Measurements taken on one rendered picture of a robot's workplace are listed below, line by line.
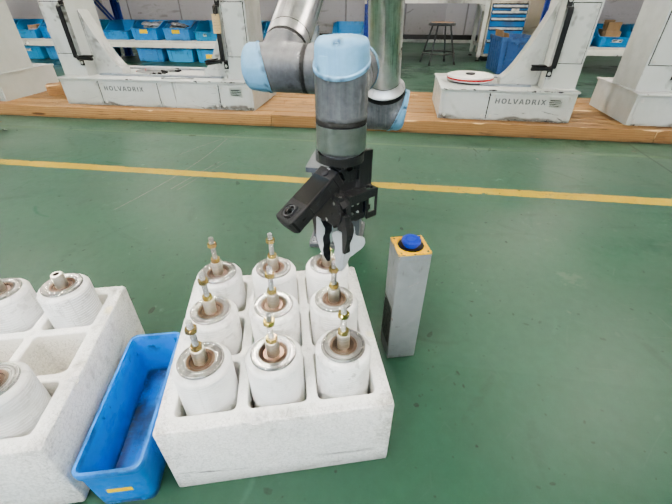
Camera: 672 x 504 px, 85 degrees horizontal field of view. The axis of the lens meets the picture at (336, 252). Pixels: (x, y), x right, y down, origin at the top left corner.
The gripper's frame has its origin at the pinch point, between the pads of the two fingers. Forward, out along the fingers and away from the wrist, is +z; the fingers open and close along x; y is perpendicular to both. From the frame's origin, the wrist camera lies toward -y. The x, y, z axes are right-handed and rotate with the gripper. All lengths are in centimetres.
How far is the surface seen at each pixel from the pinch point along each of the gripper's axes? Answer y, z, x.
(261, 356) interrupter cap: -17.6, 9.3, -4.0
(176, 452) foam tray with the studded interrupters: -34.2, 22.3, -2.4
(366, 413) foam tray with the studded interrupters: -6.8, 18.1, -18.4
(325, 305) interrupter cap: -2.1, 9.2, -0.8
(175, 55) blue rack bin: 141, 27, 531
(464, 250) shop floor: 70, 35, 14
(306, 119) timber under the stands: 109, 29, 170
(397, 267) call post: 14.5, 6.3, -3.3
